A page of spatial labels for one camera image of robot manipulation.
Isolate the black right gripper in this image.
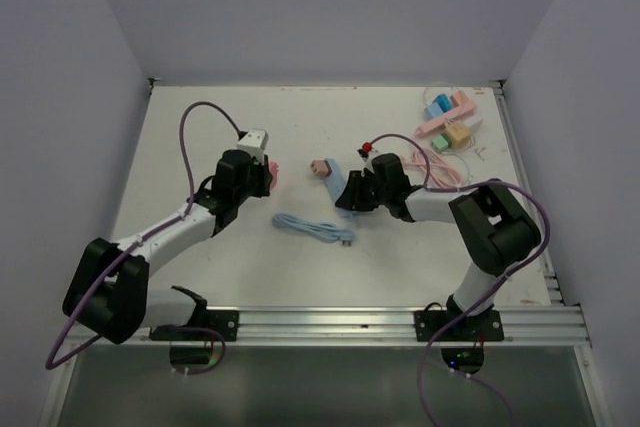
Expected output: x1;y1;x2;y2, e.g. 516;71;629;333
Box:
337;171;390;213

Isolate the light blue power strip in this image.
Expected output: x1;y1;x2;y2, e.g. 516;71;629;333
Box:
323;158;346;204

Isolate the pink adapter plug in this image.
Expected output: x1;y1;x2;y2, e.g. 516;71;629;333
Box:
268;161;279;191

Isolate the brown pink USB charger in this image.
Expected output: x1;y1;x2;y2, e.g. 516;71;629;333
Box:
310;159;332;178

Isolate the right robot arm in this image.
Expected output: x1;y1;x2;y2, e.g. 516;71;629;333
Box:
335;153;543;340

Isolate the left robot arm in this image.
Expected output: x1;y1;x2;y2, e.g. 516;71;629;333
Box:
62;149;273;344

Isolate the green charger plug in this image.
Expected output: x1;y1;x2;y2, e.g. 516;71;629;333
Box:
430;134;451;153

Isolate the light blue charger plug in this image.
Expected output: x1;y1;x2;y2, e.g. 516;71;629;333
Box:
424;102;444;120

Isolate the yellow cube socket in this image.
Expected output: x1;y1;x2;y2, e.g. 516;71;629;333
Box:
444;124;472;150

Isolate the blue cube socket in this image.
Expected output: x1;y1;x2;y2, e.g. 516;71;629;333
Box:
434;94;453;113

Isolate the pink power strip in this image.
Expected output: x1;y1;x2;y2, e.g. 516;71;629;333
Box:
414;90;477;138

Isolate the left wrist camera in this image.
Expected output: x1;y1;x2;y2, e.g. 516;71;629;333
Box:
236;128;269;157

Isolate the light blue coiled cable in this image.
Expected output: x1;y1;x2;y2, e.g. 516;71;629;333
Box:
271;212;356;249

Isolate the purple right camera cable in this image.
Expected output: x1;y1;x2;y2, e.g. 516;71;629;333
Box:
357;134;552;427

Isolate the purple camera cable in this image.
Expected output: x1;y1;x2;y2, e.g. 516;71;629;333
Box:
357;134;552;427
44;101;246;371

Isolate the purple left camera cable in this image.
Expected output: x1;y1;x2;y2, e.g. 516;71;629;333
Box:
44;101;246;371

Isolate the thin white charging cable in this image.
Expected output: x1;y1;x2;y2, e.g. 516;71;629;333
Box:
423;85;489;186

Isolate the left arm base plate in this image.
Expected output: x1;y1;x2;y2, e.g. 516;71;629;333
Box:
149;309;240;342

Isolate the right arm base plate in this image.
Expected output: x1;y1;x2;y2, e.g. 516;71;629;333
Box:
413;309;505;342

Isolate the aluminium front rail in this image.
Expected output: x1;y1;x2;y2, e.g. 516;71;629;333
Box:
64;304;591;348

